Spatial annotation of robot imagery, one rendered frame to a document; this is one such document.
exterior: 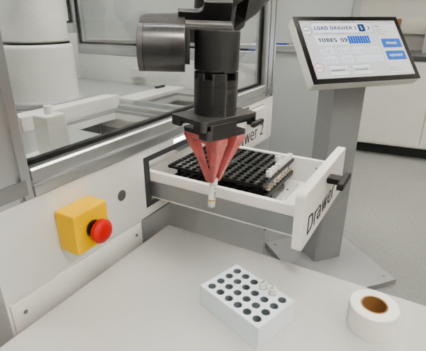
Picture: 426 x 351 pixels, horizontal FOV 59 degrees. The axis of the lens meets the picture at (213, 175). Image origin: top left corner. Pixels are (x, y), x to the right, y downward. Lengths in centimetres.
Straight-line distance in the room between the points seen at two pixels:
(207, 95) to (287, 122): 210
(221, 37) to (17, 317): 51
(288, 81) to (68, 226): 206
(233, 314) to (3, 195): 37
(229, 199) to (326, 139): 111
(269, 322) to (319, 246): 145
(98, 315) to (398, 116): 341
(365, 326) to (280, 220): 21
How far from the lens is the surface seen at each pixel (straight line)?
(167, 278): 70
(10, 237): 62
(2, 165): 58
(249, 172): 77
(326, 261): 206
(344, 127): 179
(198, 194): 74
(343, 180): 74
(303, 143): 258
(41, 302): 70
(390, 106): 377
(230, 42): 48
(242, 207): 70
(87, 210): 63
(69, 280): 72
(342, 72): 161
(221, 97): 48
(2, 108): 58
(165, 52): 47
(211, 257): 75
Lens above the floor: 119
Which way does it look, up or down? 23 degrees down
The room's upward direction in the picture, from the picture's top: straight up
